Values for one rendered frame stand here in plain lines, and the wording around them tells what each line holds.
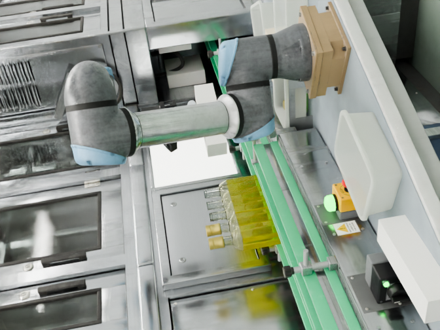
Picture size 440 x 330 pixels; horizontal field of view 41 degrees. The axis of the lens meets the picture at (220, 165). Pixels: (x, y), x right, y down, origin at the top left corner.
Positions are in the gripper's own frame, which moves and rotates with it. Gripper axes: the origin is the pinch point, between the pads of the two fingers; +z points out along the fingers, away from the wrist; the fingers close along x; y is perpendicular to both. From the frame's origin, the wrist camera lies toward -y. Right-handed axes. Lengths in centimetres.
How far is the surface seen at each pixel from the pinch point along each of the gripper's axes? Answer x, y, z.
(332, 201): -14, -44, 26
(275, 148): 5.8, -11.4, 19.8
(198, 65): 64, 84, 8
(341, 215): -11, -47, 28
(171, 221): 32.3, -15.8, -16.5
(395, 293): -25, -74, 29
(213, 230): 11.5, -32.8, -4.3
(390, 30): 47, 71, 96
